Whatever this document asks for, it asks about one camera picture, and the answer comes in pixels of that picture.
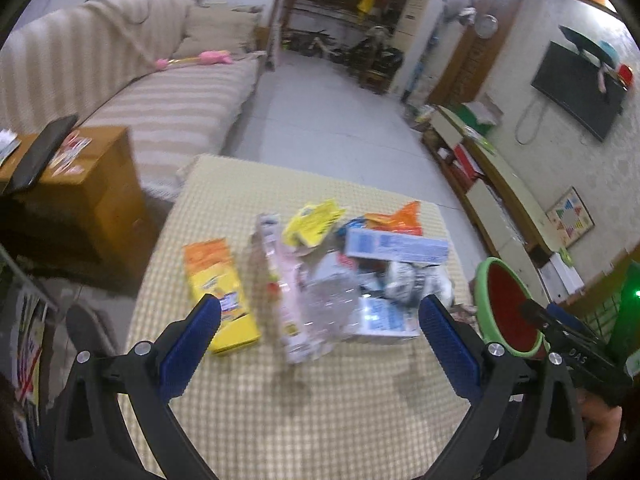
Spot crushed patterned paper cup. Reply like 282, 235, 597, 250
383, 261, 454, 308

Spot yellow orange snack box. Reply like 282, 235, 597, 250
183, 238, 260, 354

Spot long blue toothpaste box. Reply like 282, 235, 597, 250
345, 229, 449, 264

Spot crushed clear plastic bottle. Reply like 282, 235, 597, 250
254, 214, 360, 364

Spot yellow carton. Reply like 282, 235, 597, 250
282, 198, 345, 249

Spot blue white milk carton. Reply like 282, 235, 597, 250
345, 295, 420, 341

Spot right hand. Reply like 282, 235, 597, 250
576, 389, 623, 472

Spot white shoe box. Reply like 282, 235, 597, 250
538, 252, 585, 304

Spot large red green-rimmed bin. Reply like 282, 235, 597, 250
473, 257, 544, 359

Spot chinese checkers board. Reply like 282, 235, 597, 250
546, 186, 594, 248

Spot long tv cabinet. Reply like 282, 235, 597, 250
423, 106, 573, 302

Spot orange snack wrapper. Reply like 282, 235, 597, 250
363, 200, 423, 236

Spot wooden side table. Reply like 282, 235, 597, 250
1, 126, 158, 292

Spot green white box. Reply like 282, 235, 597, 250
458, 99, 503, 134

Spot black tablet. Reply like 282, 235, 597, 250
1, 114, 78, 197

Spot striped beige sofa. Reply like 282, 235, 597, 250
1, 0, 265, 203

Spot white standing air conditioner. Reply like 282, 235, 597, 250
388, 0, 445, 98

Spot pink toy wand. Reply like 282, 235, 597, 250
155, 50, 233, 70

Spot white balance bike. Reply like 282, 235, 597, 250
290, 30, 344, 60

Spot beige sofa cushion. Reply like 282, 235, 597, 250
172, 6, 260, 58

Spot wall mounted television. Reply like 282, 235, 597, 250
532, 41, 627, 142

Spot round wall clock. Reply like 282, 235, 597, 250
474, 13, 499, 40

